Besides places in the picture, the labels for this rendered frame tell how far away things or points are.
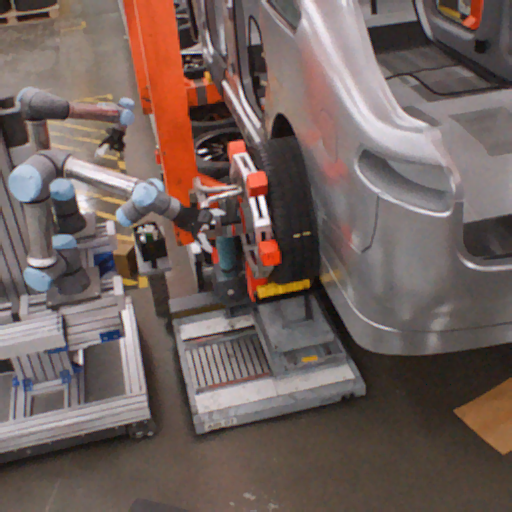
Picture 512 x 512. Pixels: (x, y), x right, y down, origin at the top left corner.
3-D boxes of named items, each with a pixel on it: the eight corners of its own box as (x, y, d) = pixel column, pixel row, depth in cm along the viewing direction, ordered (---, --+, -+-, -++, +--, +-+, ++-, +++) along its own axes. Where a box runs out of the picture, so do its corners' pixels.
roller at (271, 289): (315, 289, 321) (314, 279, 318) (254, 301, 317) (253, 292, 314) (311, 282, 326) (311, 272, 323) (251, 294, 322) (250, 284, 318)
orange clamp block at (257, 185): (266, 195, 284) (268, 184, 276) (248, 198, 283) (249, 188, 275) (262, 180, 286) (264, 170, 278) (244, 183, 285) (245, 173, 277)
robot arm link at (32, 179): (70, 276, 270) (57, 156, 238) (49, 299, 259) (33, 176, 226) (44, 269, 273) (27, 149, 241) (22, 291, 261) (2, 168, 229)
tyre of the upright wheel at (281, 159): (328, 303, 318) (339, 205, 268) (279, 313, 315) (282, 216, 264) (289, 205, 360) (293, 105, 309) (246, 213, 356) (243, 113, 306)
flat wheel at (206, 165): (169, 177, 479) (164, 146, 466) (245, 147, 509) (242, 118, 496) (221, 210, 433) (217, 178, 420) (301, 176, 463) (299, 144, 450)
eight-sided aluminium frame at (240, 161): (276, 297, 303) (268, 190, 273) (262, 300, 302) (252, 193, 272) (249, 235, 347) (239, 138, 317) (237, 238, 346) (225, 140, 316)
